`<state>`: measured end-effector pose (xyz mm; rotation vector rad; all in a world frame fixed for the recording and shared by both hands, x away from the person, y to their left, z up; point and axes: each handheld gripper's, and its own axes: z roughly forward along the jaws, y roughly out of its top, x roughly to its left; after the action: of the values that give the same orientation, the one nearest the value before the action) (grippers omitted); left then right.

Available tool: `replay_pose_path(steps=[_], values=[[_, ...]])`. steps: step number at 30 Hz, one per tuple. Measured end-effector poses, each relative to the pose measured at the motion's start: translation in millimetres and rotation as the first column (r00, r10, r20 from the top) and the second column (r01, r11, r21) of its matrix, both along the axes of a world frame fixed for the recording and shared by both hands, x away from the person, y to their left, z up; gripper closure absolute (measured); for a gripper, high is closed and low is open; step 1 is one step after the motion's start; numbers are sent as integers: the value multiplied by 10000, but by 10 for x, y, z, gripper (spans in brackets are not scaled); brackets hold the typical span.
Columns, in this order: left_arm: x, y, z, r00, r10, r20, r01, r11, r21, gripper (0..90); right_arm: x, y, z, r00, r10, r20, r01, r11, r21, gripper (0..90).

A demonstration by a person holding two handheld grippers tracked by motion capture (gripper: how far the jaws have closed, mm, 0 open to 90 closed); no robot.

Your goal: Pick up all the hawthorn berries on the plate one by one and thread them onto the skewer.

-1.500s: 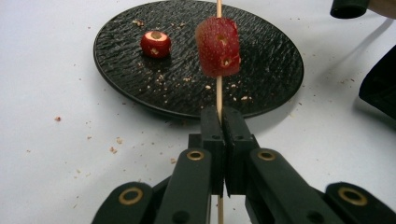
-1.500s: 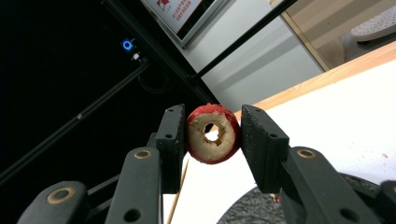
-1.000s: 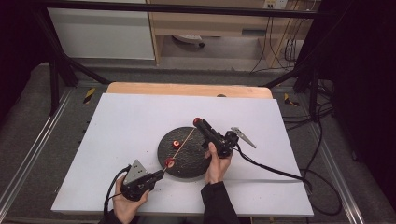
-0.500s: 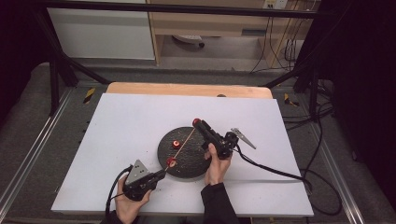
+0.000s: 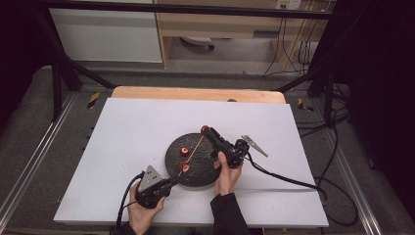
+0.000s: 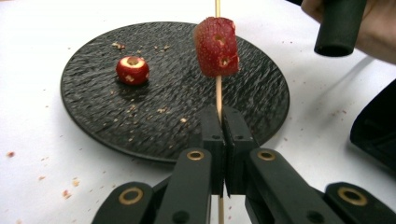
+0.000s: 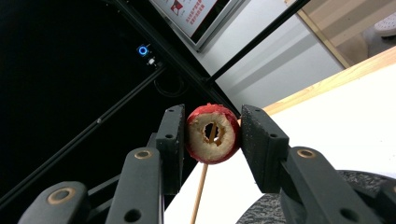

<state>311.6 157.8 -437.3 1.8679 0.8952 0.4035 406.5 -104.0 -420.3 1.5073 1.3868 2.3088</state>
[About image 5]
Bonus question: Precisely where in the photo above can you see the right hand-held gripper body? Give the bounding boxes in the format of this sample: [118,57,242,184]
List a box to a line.
[211,134,269,169]

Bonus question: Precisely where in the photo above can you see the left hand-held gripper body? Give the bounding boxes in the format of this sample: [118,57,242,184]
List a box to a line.
[134,164,171,210]

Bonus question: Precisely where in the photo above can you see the thin wooden skewer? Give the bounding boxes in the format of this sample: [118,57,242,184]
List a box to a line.
[176,134,206,178]

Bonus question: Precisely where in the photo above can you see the round black speckled plate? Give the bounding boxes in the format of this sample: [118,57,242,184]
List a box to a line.
[164,132,223,189]

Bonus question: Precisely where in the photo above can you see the person's right hand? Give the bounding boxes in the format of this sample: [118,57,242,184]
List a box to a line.
[212,151,245,197]

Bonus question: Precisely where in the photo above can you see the person's left hand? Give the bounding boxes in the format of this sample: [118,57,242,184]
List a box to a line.
[126,182,166,235]

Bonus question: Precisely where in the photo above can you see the light wooden table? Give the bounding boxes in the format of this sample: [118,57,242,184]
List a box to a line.
[111,85,287,105]

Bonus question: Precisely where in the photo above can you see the white table sheet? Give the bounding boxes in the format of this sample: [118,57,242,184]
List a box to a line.
[53,97,330,228]

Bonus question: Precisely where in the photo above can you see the yellow black floor tape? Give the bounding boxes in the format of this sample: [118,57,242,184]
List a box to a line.
[86,91,102,110]
[297,97,315,113]

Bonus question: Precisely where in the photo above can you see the white flat device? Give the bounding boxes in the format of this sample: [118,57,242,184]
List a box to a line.
[180,35,216,51]

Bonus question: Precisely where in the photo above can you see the light wooden desk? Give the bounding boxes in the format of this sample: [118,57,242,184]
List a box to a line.
[153,0,331,71]

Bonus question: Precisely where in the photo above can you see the white cabinet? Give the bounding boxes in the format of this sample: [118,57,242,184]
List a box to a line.
[49,7,163,64]

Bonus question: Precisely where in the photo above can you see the black curtain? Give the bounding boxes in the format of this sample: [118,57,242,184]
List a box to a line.
[0,0,53,131]
[321,0,415,223]

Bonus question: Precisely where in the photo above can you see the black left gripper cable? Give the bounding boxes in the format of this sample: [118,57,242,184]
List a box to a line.
[115,171,147,235]

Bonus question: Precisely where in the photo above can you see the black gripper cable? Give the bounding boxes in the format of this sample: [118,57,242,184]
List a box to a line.
[115,171,147,235]
[244,152,360,227]

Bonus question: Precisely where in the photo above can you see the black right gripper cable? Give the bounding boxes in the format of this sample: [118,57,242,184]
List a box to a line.
[244,152,360,227]

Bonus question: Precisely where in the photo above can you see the thin black hanging cable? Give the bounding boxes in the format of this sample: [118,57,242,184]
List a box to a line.
[261,18,289,78]

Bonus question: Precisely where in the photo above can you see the black floor cables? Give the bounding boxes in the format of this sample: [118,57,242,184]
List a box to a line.
[295,82,352,139]

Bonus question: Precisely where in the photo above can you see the bundle of hanging cables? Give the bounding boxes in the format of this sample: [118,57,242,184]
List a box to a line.
[295,9,316,75]

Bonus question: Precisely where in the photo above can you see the aluminium floor rail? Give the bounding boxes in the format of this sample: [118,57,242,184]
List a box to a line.
[321,126,384,235]
[0,92,78,226]

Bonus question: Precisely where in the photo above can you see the black metal frame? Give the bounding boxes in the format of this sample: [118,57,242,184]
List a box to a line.
[32,0,346,123]

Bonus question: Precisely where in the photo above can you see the white wall power socket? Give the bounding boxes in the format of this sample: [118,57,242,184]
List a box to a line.
[275,0,303,11]

